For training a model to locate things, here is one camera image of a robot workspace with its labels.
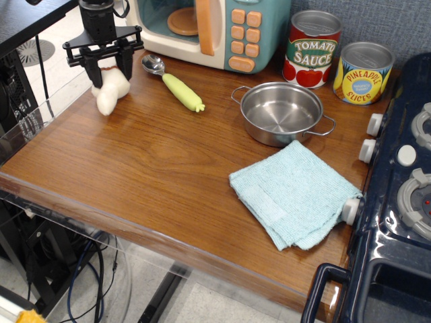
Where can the white stove knob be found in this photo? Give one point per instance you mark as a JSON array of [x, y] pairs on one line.
[[367, 150], [374, 124], [349, 211]]

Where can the black desk at left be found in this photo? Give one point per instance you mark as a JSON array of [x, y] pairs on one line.
[[20, 20]]

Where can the spoon with green handle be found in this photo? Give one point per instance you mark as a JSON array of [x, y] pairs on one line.
[[154, 65]]

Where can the white stove knob top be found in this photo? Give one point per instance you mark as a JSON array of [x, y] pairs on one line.
[[374, 124]]

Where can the white brown plush mushroom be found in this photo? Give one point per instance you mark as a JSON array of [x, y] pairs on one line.
[[114, 87]]

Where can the white stove knob bottom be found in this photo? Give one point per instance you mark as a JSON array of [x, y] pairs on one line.
[[349, 211]]

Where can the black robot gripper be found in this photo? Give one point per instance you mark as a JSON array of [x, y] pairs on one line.
[[100, 30]]

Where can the clear acrylic table guard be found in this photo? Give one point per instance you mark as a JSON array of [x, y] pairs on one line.
[[79, 169]]

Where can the pineapple slices can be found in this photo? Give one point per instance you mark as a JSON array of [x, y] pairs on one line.
[[363, 72]]

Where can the small steel pot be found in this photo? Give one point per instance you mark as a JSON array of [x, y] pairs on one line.
[[277, 113]]

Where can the tomato sauce can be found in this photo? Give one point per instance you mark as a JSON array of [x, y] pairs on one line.
[[313, 40]]

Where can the light blue folded cloth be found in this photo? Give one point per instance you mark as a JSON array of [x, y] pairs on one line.
[[294, 195]]

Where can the dark blue toy stove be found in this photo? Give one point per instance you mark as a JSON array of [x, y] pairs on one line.
[[387, 278]]

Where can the black computer tower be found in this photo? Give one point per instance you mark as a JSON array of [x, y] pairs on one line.
[[19, 108]]

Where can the teal cream toy microwave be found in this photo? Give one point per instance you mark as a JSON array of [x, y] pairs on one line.
[[238, 36]]

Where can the white stove knob middle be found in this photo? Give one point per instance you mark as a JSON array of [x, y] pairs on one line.
[[367, 150]]

